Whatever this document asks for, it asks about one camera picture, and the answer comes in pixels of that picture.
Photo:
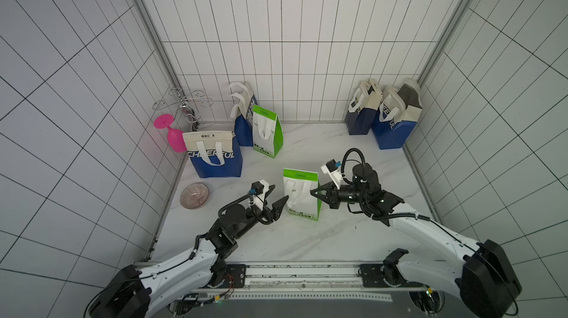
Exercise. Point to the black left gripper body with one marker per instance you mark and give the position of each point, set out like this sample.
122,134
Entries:
266,213

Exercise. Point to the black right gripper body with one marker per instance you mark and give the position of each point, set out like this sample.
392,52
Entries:
336,194

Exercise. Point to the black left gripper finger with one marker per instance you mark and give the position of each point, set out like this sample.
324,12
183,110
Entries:
264,191
278,208

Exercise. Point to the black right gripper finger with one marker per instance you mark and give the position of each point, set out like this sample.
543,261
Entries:
324,190
329,200

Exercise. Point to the green white bag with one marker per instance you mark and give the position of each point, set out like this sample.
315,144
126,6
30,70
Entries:
298,185
267,131

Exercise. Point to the navy beige small bag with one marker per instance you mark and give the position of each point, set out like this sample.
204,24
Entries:
363,107

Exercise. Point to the blue beige takeout bag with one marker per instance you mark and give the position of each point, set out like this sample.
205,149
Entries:
398,114

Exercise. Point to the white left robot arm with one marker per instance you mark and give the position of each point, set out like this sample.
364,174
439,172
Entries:
141,292

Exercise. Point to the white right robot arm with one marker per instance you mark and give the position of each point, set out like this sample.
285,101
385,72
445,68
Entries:
479,274

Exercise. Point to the large blue beige cheerful bag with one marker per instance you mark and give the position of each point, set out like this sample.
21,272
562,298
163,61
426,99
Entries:
214,154

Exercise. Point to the blue beige bag at back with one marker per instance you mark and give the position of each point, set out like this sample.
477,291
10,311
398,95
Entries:
242,111

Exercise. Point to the glass dish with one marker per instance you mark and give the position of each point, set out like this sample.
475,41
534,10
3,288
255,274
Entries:
194,196

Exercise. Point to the pink plastic goblet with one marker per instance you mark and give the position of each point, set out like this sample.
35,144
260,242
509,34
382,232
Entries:
174,136

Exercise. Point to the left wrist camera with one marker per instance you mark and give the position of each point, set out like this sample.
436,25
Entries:
257,193

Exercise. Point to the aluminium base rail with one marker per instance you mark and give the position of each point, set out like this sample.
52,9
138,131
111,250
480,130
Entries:
308,281

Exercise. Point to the metal wire rack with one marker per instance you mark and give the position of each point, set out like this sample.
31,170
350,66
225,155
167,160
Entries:
176,96

